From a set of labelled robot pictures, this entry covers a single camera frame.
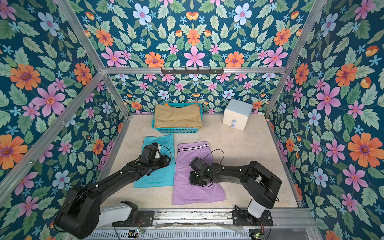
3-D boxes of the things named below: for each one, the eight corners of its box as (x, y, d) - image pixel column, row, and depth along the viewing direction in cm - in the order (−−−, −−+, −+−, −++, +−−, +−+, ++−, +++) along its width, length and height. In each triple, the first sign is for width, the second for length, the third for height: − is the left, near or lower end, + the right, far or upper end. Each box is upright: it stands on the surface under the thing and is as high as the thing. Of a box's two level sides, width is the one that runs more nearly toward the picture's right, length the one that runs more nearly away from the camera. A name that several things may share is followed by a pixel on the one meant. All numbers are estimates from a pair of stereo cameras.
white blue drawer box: (221, 125, 115) (223, 111, 103) (227, 112, 124) (229, 98, 112) (244, 132, 110) (249, 118, 99) (248, 118, 120) (253, 104, 108)
